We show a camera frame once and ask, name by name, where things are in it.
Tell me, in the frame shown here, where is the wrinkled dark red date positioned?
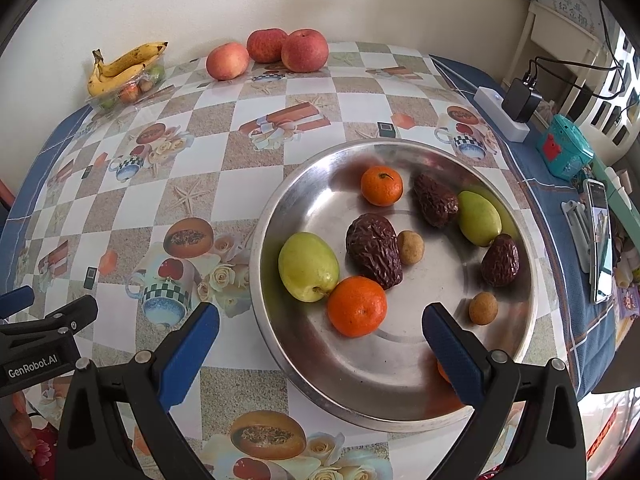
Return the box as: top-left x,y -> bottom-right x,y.
481,233 -> 521,288
413,173 -> 459,228

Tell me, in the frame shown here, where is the dark red apple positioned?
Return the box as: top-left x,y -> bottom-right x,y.
246,28 -> 289,64

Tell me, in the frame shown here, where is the smartphone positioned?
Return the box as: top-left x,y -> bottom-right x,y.
582,178 -> 615,305

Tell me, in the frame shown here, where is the white power strip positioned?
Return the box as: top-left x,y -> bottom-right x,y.
473,86 -> 531,142

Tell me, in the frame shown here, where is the brown longan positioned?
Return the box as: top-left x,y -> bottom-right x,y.
468,292 -> 499,326
397,230 -> 425,266

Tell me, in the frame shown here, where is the white plastic holder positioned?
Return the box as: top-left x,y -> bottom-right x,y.
560,200 -> 593,273

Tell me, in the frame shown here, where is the dark brown avocado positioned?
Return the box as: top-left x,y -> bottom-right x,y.
345,213 -> 404,291

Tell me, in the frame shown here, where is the black charger cable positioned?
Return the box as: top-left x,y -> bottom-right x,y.
522,0 -> 640,106

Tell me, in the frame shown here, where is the round metal plate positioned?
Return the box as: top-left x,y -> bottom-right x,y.
248,140 -> 538,432

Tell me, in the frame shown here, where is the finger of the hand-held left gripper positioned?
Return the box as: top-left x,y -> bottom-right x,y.
0,285 -> 36,320
0,294 -> 99,348

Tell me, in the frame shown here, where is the checkered printed tablecloth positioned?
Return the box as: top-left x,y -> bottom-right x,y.
0,40 -> 616,480

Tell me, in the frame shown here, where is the large red apple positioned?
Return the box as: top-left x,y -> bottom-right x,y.
280,29 -> 329,73

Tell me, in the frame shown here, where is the black charger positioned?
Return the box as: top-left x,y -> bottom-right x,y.
501,74 -> 543,123

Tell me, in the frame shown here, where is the clear plastic container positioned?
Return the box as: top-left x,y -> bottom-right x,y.
86,57 -> 167,112

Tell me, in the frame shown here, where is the pale red apple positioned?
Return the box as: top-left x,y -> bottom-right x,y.
205,42 -> 250,81

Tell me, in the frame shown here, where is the teal box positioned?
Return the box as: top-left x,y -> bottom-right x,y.
536,114 -> 596,181

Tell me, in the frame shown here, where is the green apple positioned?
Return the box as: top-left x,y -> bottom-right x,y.
278,232 -> 341,303

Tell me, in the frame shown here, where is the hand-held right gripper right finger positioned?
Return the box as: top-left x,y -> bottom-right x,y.
421,302 -> 587,480

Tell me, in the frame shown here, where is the large green jujube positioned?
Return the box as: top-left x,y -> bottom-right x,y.
457,190 -> 502,248

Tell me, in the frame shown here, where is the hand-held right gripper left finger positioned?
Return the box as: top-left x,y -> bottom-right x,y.
56,301 -> 222,480

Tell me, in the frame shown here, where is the yellow banana bunch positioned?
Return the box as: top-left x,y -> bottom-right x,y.
87,41 -> 169,97

